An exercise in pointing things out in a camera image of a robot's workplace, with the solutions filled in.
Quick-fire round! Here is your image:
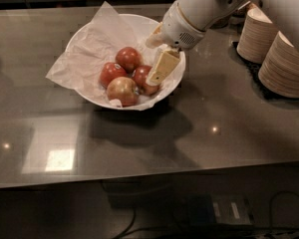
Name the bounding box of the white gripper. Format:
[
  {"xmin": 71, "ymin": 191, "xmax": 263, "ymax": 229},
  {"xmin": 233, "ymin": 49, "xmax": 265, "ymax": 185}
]
[{"xmin": 146, "ymin": 1, "xmax": 205, "ymax": 86}]

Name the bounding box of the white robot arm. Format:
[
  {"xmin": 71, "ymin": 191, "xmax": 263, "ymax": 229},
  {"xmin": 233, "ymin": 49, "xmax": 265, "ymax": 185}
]
[{"xmin": 147, "ymin": 0, "xmax": 299, "ymax": 52}]

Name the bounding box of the yellowish red front apple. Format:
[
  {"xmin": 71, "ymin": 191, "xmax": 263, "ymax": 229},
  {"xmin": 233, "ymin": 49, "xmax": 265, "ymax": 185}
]
[{"xmin": 106, "ymin": 77, "xmax": 139, "ymax": 107}]

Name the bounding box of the white bowl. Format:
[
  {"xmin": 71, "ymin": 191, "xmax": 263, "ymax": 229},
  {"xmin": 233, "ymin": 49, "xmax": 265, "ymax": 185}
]
[{"xmin": 64, "ymin": 13, "xmax": 187, "ymax": 111}]

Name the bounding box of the white crinkled paper liner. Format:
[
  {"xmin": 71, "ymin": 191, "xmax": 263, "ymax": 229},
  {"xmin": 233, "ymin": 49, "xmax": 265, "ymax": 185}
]
[{"xmin": 45, "ymin": 1, "xmax": 186, "ymax": 112}]

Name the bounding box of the black mat under stacks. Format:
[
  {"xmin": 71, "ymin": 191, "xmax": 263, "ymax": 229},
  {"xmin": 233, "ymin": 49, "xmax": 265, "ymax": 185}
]
[{"xmin": 232, "ymin": 41, "xmax": 299, "ymax": 101}]

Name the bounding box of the rear stack of paper bowls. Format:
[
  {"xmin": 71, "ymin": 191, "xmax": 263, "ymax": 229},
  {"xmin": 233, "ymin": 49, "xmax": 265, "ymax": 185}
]
[{"xmin": 237, "ymin": 7, "xmax": 278, "ymax": 64}]

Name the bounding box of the stack of paper bowls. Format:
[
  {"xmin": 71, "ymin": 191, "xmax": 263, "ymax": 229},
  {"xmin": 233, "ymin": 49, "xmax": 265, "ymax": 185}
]
[
  {"xmin": 237, "ymin": 7, "xmax": 278, "ymax": 64},
  {"xmin": 258, "ymin": 32, "xmax": 299, "ymax": 99}
]

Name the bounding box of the front stack of paper bowls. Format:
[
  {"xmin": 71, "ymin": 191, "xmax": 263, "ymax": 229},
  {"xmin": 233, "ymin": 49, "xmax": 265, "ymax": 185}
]
[{"xmin": 258, "ymin": 32, "xmax": 299, "ymax": 99}]

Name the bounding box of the dark box under table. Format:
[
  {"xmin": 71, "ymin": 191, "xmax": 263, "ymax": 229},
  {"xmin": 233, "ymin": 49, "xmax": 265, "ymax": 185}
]
[{"xmin": 187, "ymin": 194, "xmax": 254, "ymax": 227}]

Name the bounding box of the black cable on floor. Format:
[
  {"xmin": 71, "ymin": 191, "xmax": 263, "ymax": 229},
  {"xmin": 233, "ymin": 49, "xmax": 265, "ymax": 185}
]
[{"xmin": 109, "ymin": 189, "xmax": 299, "ymax": 239}]

